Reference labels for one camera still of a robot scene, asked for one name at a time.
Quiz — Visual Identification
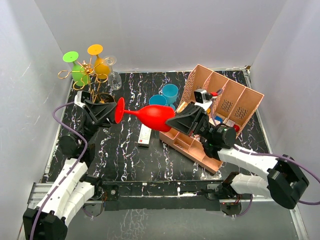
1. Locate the yellow spiral notebook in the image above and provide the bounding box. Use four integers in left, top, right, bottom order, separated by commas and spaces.
176, 101, 188, 113

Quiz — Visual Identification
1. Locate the pink desk organizer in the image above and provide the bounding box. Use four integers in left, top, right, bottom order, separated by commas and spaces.
159, 64, 264, 173

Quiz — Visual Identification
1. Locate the red wine glass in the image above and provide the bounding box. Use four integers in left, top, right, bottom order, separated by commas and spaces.
114, 97, 175, 132

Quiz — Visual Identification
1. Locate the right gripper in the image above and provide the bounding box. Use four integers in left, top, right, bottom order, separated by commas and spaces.
164, 103, 215, 142

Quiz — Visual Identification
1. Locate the blue wine glass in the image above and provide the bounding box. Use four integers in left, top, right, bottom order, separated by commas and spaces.
162, 84, 179, 111
148, 94, 167, 106

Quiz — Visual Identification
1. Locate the clear wine glass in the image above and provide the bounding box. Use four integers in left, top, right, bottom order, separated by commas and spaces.
103, 55, 122, 91

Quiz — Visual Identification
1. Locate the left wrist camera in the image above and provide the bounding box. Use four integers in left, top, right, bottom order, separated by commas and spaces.
74, 90, 91, 108

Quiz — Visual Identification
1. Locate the green wine glass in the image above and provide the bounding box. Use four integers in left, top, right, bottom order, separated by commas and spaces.
62, 51, 89, 88

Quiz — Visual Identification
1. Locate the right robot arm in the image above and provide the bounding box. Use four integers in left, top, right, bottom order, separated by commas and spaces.
165, 103, 310, 210

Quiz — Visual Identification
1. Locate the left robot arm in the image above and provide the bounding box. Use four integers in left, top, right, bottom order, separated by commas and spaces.
22, 99, 118, 240

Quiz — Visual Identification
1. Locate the black front base bar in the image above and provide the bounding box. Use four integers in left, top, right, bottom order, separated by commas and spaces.
79, 174, 253, 213

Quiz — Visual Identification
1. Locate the orange wine glass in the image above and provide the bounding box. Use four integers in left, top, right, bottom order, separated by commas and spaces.
87, 44, 111, 81

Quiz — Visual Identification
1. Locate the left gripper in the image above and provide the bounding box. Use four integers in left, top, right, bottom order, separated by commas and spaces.
78, 100, 125, 146

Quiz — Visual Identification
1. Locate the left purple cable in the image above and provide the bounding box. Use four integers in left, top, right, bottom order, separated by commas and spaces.
29, 101, 89, 240

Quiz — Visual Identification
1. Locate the gold wire glass rack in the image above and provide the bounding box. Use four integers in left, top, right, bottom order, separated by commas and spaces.
57, 61, 115, 104

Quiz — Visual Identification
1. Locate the white small box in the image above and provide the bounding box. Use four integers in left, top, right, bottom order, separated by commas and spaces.
137, 124, 152, 147

